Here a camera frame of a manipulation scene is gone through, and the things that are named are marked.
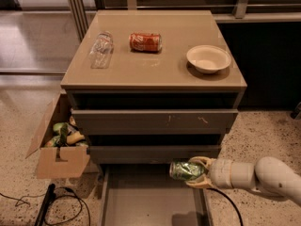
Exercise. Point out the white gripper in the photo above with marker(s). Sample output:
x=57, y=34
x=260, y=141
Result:
x=220, y=171

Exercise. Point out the green soda can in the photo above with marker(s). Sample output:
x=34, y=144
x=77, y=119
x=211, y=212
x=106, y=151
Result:
x=185, y=171

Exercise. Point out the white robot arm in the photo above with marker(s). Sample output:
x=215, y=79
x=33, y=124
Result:
x=269, y=177

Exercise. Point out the grey middle drawer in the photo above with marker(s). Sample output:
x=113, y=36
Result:
x=148, y=154

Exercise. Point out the grey open bottom drawer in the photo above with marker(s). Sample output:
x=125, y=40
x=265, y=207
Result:
x=145, y=195

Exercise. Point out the grey drawer cabinet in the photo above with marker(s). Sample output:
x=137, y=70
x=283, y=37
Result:
x=138, y=80

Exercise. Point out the grey top drawer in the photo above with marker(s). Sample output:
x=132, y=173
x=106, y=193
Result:
x=155, y=122

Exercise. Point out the orange soda can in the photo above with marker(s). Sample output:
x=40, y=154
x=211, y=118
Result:
x=146, y=42

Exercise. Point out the white bowl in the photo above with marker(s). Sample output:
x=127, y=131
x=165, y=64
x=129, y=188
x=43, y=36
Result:
x=208, y=59

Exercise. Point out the snack items in box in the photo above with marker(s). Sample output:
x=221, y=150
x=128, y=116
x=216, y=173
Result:
x=66, y=134

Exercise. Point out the cardboard box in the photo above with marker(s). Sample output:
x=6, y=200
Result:
x=64, y=162

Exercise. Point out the clear plastic bottle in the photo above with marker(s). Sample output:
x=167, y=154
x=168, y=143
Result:
x=101, y=51

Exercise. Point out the black bar on floor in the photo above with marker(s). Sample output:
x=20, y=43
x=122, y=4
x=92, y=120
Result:
x=48, y=198

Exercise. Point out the metal window frame rail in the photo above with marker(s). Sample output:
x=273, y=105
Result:
x=224, y=11

